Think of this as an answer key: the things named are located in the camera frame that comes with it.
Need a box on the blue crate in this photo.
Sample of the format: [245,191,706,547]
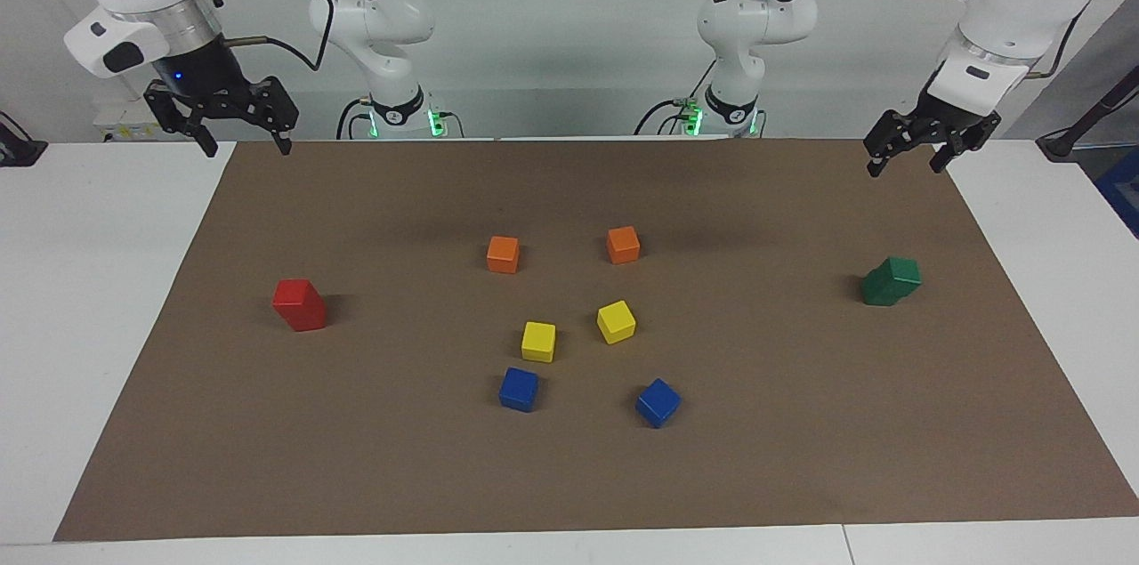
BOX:
[1093,147,1139,238]

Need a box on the green wooden block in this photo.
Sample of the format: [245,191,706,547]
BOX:
[861,273,900,308]
[876,256,923,295]

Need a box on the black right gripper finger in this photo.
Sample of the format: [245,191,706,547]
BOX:
[249,77,299,157]
[144,83,219,158]

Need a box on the yellow wooden block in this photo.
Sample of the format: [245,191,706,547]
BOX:
[521,321,557,364]
[596,300,638,345]

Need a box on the blue wooden block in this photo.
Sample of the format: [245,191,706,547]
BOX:
[635,378,683,430]
[498,367,540,414]

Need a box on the white power strip box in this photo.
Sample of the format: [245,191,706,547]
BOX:
[93,98,192,141]

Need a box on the orange wooden block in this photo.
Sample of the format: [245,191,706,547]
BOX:
[486,235,521,275]
[606,226,642,265]

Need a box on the black device base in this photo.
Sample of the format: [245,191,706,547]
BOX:
[0,111,47,167]

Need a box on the black stand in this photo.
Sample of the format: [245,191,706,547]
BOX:
[1037,65,1139,161]

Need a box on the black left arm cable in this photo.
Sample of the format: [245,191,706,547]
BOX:
[801,0,1131,82]

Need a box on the black left base cable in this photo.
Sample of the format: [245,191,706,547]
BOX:
[634,56,720,137]

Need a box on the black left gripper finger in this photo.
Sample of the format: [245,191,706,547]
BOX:
[930,114,1002,174]
[863,108,925,179]

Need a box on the brown table mat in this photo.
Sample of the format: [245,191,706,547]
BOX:
[53,138,1139,542]

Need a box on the black right base cable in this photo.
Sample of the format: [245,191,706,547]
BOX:
[335,96,373,141]

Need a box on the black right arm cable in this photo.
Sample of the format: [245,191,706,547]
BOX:
[222,0,335,72]

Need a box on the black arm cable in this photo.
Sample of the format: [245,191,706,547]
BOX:
[222,0,335,72]
[801,0,1131,82]

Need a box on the black base cable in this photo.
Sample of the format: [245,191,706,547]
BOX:
[335,96,373,141]
[634,56,720,137]

